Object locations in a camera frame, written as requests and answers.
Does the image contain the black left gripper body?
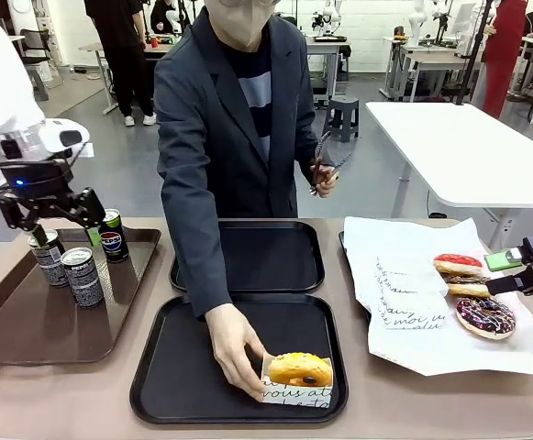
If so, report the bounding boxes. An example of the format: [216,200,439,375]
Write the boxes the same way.
[0,159,74,213]

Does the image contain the chocolate glazed donut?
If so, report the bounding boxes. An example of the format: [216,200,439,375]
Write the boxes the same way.
[441,272,493,298]

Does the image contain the red glazed donut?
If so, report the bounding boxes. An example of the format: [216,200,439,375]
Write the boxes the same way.
[432,253,484,277]

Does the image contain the black Pepsi can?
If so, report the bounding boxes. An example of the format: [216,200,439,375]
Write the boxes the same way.
[28,228,71,289]
[60,247,105,309]
[97,208,130,264]

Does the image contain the brown and silver tongs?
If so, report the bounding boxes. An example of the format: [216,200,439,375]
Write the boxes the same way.
[308,130,355,199]

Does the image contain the yellow glazed donut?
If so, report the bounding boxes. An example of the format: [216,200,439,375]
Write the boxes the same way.
[267,351,334,389]

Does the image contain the yellow frosted donut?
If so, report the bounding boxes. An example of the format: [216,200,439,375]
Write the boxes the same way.
[260,352,335,410]

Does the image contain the person's right forearm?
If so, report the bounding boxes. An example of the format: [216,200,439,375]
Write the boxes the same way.
[161,182,236,318]

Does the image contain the person's left hand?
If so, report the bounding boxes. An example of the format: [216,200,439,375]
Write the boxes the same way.
[308,164,341,200]

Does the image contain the person's right hand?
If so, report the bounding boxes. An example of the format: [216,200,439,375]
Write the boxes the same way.
[205,303,268,403]

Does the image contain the white paper sheet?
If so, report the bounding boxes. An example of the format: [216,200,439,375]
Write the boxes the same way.
[342,214,533,378]

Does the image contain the brown plastic tray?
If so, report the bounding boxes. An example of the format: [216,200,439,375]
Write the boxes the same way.
[0,227,162,367]

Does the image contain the large white table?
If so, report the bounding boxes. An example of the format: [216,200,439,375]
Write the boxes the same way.
[365,101,533,251]

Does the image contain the black office chair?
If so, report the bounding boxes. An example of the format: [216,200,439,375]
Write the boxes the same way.
[17,27,63,100]

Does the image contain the person in dark jacket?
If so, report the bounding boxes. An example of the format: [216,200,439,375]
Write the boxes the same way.
[152,0,323,318]

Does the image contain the standing person in black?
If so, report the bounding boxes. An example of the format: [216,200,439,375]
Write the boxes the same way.
[83,0,158,127]

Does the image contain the black plastic tray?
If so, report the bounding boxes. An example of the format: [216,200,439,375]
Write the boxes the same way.
[168,219,326,295]
[129,292,350,425]

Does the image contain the seated person in black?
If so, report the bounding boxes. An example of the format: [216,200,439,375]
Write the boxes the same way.
[150,0,176,34]

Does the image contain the black stand pole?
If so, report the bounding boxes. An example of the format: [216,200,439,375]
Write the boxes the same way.
[450,0,497,107]

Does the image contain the person in red dress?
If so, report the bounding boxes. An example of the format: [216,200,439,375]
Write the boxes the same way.
[482,0,529,119]

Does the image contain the gray lab table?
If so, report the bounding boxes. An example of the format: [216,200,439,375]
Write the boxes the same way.
[383,35,482,103]

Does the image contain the gray plastic stool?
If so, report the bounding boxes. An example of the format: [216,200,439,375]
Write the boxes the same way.
[322,96,361,144]

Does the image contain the beige face mask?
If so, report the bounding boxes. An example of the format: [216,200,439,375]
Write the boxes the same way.
[203,0,277,53]

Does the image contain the white lab table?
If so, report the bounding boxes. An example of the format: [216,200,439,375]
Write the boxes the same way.
[304,36,354,109]

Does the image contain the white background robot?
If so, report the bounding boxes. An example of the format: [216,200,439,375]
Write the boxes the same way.
[310,0,343,39]

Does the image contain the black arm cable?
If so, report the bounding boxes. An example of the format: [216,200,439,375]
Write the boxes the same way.
[0,145,88,199]

